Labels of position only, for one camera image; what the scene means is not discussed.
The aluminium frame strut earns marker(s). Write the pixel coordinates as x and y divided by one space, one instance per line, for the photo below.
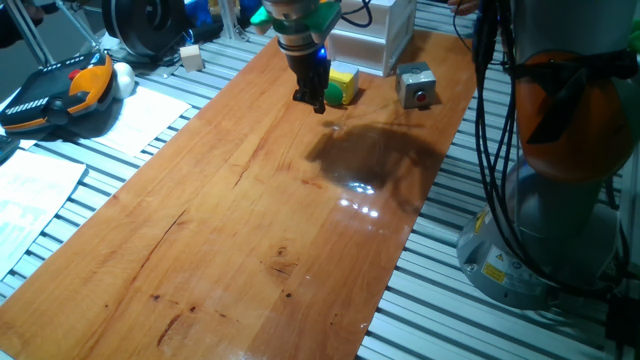
80 25
30 35

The white plastic drawer unit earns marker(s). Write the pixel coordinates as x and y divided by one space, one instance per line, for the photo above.
390 30

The green printed camera mount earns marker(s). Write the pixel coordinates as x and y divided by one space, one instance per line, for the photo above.
327 22

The grey box with red button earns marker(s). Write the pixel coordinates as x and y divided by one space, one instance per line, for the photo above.
415 80

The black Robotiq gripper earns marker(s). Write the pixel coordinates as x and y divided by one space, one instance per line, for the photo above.
310 70

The glossy wooden board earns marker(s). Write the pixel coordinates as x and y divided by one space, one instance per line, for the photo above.
225 225

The black filament spool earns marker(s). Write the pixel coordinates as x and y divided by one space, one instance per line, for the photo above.
145 25

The bare human hand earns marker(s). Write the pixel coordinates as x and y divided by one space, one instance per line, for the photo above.
462 6

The small wooden cube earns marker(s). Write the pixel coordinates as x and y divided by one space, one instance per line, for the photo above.
192 57

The green cloth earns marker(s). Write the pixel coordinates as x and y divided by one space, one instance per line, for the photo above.
635 35

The yellow box with green button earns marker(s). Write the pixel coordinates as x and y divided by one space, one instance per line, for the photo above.
345 77

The aluminium frame post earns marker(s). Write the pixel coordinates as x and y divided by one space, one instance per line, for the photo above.
227 17

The black orange teach pendant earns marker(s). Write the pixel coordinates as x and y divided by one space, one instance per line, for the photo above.
50 95

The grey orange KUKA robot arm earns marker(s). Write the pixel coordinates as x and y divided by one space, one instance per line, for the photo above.
565 125

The white paper sheet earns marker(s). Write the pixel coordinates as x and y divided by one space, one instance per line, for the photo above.
30 205
142 120

